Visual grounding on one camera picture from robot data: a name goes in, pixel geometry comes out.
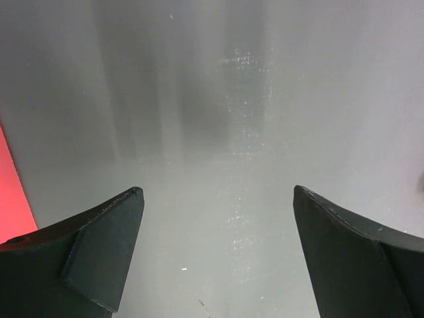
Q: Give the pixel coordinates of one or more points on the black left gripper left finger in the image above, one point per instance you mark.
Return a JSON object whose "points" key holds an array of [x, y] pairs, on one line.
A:
{"points": [[77, 267]]}

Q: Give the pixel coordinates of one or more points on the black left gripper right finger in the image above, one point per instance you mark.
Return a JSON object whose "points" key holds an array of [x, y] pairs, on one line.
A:
{"points": [[357, 267]]}

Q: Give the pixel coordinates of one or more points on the red folder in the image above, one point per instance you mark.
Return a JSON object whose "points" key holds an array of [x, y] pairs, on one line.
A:
{"points": [[16, 217]]}

